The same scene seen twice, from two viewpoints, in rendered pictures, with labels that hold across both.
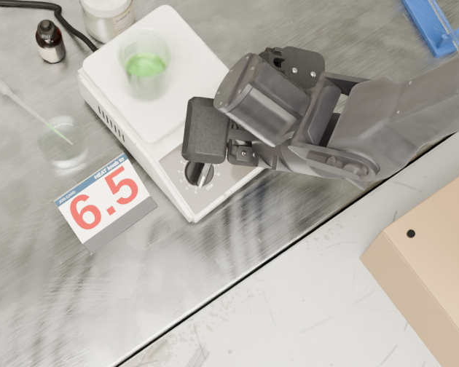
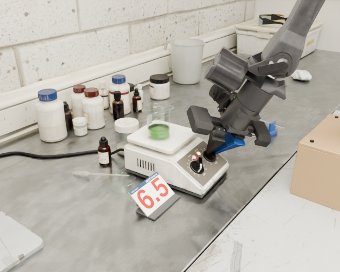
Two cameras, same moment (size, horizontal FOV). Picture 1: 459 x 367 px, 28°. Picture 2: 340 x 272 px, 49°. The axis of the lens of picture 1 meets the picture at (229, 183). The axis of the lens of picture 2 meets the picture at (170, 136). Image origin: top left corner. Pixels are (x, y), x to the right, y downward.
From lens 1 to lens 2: 0.64 m
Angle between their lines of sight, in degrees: 45
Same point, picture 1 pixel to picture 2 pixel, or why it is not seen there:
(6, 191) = (97, 208)
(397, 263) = (313, 159)
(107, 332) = (179, 249)
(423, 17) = not seen: hidden behind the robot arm
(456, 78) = not seen: outside the picture
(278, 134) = (239, 74)
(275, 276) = (255, 208)
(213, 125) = (203, 112)
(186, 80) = (176, 134)
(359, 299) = (302, 206)
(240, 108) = (219, 64)
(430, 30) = not seen: hidden behind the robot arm
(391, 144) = (293, 39)
